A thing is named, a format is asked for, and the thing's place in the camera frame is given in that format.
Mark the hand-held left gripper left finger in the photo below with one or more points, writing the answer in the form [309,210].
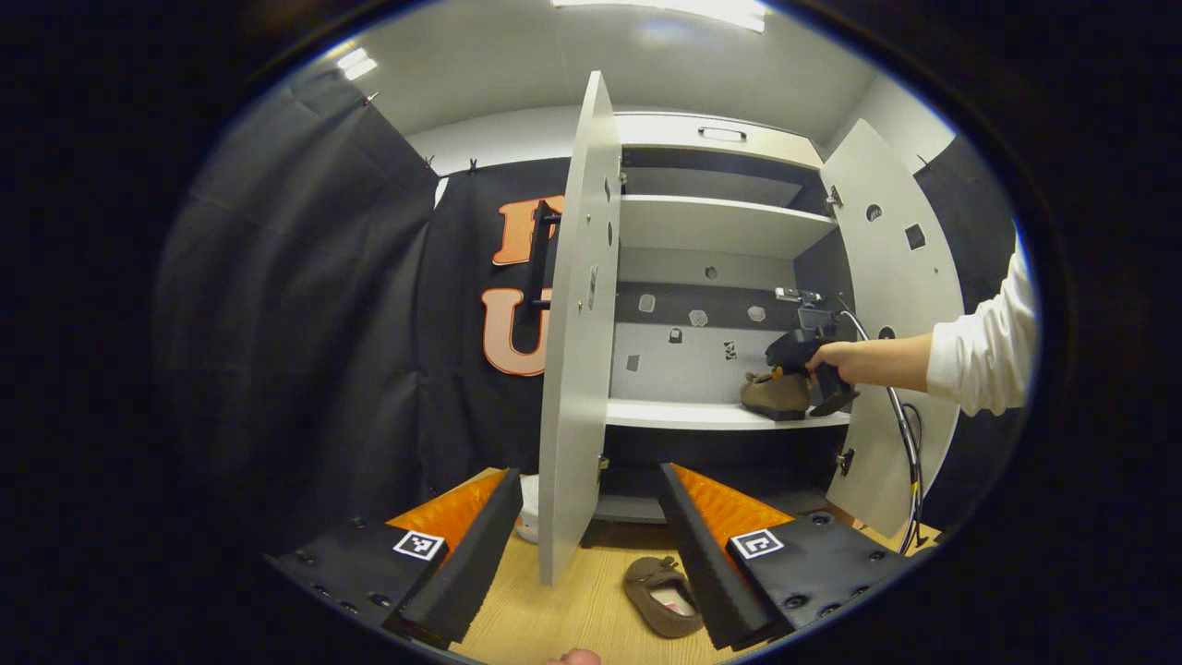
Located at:
[471,573]

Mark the brown fuzzy shoe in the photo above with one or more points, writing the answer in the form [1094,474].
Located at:
[776,395]
[651,591]

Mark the small white container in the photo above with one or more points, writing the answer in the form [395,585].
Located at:
[528,513]

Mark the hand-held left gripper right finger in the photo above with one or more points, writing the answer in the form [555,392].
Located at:
[702,573]

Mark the black backdrop cloth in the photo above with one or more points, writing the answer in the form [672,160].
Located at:
[295,323]

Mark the white cabinet drawer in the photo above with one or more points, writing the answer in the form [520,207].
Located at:
[665,139]

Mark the white shoe cabinet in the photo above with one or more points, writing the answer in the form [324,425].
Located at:
[702,414]

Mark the long ceiling light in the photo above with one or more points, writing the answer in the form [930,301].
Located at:
[356,63]
[665,11]

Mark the white shoe cabinet door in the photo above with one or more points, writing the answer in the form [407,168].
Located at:
[582,323]
[923,286]

